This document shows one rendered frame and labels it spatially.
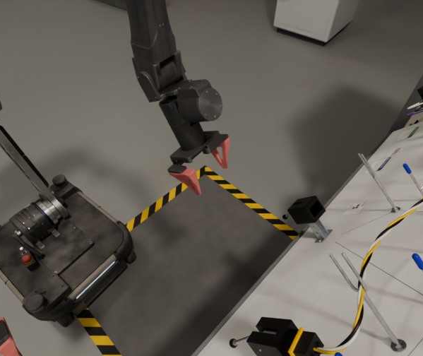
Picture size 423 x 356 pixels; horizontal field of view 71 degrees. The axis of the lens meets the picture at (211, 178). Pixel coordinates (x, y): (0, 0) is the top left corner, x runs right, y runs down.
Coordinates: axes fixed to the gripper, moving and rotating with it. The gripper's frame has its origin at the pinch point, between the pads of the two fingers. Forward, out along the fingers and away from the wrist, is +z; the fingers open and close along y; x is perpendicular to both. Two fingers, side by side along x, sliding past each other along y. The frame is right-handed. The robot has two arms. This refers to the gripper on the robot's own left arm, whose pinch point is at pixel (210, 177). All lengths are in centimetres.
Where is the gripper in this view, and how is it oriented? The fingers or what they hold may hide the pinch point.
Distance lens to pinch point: 66.4
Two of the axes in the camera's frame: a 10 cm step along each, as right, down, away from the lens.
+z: 3.9, 7.9, 4.7
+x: -6.9, -0.9, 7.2
